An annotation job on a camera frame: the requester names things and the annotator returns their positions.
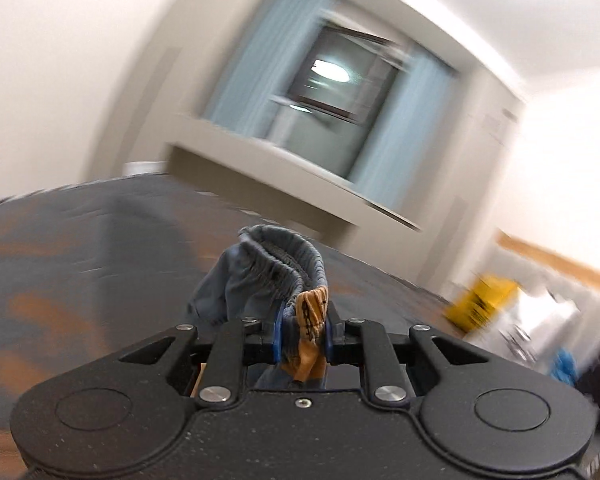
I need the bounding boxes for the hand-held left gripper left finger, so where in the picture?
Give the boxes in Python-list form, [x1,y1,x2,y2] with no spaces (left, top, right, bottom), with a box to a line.
[120,309,284,407]

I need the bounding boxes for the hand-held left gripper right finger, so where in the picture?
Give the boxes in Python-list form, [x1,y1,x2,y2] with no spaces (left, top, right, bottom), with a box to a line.
[324,302,492,407]

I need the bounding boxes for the blue pants with orange cars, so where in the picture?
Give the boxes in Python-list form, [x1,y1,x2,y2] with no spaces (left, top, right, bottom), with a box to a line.
[187,224,332,392]

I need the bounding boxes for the yellow bag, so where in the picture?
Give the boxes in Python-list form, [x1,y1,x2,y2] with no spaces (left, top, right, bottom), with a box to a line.
[444,274,521,333]

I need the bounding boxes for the beige window bench cabinet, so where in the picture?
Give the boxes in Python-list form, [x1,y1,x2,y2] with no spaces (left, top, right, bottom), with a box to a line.
[164,110,423,253]

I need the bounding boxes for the white bag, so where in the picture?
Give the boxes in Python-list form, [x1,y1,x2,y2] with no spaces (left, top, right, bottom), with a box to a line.
[467,287,583,376]

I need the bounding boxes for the grey quilted bed mattress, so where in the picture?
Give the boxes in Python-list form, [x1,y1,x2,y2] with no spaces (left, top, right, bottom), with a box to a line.
[0,172,486,480]

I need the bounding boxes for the light blue curtain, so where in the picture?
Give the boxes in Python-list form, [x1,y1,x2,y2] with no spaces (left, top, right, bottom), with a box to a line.
[204,0,333,138]
[346,52,458,213]

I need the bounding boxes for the blue cloth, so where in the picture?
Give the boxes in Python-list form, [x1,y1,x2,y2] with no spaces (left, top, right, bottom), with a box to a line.
[549,350,581,386]

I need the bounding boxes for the wooden headboard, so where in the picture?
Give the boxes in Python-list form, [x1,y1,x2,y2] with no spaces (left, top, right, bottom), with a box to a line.
[497,230,600,288]

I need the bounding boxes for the window with brown frame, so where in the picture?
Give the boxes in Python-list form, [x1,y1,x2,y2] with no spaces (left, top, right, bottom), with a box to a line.
[272,22,412,127]

